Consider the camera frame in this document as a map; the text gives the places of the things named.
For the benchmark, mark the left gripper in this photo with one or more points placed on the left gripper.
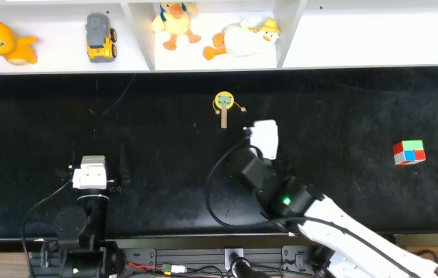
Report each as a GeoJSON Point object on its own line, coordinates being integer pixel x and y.
{"type": "Point", "coordinates": [113, 188]}

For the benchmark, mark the yellow rattle drum toy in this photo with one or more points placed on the yellow rattle drum toy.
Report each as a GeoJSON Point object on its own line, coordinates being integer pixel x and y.
{"type": "Point", "coordinates": [224, 102]}

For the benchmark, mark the many-coloured puzzle cube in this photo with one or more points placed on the many-coloured puzzle cube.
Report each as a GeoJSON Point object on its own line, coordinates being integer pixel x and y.
{"type": "Point", "coordinates": [409, 153]}

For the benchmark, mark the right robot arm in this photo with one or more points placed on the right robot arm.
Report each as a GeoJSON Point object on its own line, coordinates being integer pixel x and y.
{"type": "Point", "coordinates": [319, 216]}

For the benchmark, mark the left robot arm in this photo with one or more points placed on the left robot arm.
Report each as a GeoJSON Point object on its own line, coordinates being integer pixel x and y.
{"type": "Point", "coordinates": [81, 224]}

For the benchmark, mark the grey and yellow toy truck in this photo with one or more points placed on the grey and yellow toy truck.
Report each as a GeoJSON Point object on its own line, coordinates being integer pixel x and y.
{"type": "Point", "coordinates": [100, 38]}

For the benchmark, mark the yellow rubber duck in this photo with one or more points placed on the yellow rubber duck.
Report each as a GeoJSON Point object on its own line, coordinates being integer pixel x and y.
{"type": "Point", "coordinates": [6, 42]}

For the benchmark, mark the white plush duck yellow hat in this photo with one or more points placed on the white plush duck yellow hat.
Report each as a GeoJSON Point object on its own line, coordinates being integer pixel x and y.
{"type": "Point", "coordinates": [243, 40]}

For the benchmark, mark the white shelf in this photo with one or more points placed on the white shelf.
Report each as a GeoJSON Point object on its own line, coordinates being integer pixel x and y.
{"type": "Point", "coordinates": [357, 38]}

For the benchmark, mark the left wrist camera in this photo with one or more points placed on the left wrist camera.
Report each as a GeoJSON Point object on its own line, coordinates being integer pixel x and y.
{"type": "Point", "coordinates": [90, 175]}

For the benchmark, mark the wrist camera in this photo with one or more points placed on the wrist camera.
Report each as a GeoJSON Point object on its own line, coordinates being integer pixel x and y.
{"type": "Point", "coordinates": [265, 137]}
{"type": "Point", "coordinates": [90, 175]}

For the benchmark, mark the mounting rail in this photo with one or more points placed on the mounting rail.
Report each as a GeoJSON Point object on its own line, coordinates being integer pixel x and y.
{"type": "Point", "coordinates": [203, 262]}

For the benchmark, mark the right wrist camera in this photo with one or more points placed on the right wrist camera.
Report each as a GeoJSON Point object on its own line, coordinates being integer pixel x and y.
{"type": "Point", "coordinates": [265, 137]}

